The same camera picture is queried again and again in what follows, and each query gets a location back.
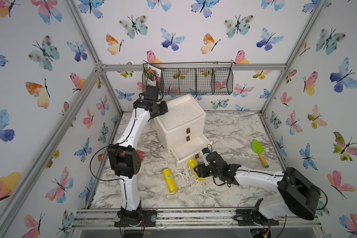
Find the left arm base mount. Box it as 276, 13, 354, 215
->
114, 203, 157, 227

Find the black wire wall basket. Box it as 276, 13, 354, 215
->
142, 62, 234, 97

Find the white three-drawer cabinet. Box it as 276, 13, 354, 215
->
154, 94, 206, 160

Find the yellow trash bag roll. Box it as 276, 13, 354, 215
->
163, 169, 178, 193
188, 158, 204, 181

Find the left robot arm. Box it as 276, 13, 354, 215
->
107, 99, 168, 212

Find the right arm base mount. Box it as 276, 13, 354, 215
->
233, 198, 279, 226

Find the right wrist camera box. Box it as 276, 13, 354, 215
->
201, 144, 213, 156

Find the red work glove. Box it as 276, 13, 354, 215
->
137, 150, 145, 162

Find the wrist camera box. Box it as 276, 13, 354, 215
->
143, 85, 160, 101
201, 144, 213, 156

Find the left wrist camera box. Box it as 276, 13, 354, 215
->
143, 85, 160, 101

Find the seed packet in basket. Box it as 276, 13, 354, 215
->
144, 63, 162, 87

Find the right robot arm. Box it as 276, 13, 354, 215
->
193, 151, 321, 225

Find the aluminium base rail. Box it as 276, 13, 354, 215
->
71, 207, 316, 230

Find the white top drawer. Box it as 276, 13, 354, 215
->
155, 116, 205, 142

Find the white bottom drawer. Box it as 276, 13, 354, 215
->
170, 134, 213, 168

